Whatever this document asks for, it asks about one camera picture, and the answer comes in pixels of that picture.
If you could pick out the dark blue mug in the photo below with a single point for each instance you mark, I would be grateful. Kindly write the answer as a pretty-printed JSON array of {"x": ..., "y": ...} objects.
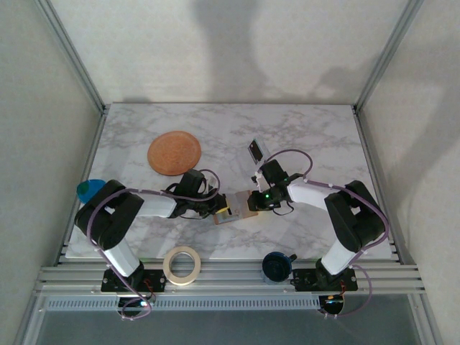
[{"x": 276, "y": 267}]

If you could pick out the dark green credit card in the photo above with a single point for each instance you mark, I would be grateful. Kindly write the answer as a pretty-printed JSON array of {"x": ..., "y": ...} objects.
[{"x": 256, "y": 151}]

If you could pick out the aluminium side rail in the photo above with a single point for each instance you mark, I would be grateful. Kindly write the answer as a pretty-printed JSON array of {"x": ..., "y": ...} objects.
[
  {"x": 92, "y": 151},
  {"x": 366, "y": 143}
]

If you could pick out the beige masking tape roll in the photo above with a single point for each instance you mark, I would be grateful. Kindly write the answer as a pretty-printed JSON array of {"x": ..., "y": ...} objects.
[{"x": 168, "y": 273}]

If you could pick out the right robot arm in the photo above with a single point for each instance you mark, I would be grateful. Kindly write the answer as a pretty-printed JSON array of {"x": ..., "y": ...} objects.
[{"x": 355, "y": 219}]

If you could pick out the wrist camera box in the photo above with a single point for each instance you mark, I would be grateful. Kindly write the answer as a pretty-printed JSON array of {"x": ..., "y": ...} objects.
[
  {"x": 213, "y": 181},
  {"x": 258, "y": 179}
]

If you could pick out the aluminium frame post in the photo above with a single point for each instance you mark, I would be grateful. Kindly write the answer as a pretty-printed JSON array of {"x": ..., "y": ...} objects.
[
  {"x": 390, "y": 54},
  {"x": 72, "y": 54}
]

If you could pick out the round cork mat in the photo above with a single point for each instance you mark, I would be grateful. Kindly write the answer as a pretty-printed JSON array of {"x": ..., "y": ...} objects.
[{"x": 174, "y": 154}]

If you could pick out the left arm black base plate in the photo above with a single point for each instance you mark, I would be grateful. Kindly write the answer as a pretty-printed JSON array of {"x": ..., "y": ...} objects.
[{"x": 154, "y": 278}]

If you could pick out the blue green plastic cup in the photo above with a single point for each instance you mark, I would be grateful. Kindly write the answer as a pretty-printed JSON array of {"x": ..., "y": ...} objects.
[{"x": 88, "y": 189}]

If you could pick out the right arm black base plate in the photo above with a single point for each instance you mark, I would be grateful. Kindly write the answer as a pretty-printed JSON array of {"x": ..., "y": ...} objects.
[{"x": 303, "y": 280}]

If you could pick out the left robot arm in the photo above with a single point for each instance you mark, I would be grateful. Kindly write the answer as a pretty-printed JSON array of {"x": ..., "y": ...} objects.
[{"x": 111, "y": 215}]

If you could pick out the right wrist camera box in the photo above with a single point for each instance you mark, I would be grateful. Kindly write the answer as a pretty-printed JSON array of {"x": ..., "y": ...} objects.
[{"x": 258, "y": 179}]

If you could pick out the black controller board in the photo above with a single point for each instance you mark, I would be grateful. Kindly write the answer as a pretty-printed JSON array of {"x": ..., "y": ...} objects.
[
  {"x": 138, "y": 303},
  {"x": 332, "y": 303}
]

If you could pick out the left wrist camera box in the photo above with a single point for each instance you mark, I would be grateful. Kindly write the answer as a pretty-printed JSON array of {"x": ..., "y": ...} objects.
[{"x": 213, "y": 181}]

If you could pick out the white pink credit card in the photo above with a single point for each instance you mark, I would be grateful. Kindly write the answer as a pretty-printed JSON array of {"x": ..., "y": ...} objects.
[{"x": 240, "y": 203}]

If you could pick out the aluminium frame rail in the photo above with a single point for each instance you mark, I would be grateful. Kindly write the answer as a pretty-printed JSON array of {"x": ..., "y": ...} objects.
[{"x": 230, "y": 278}]

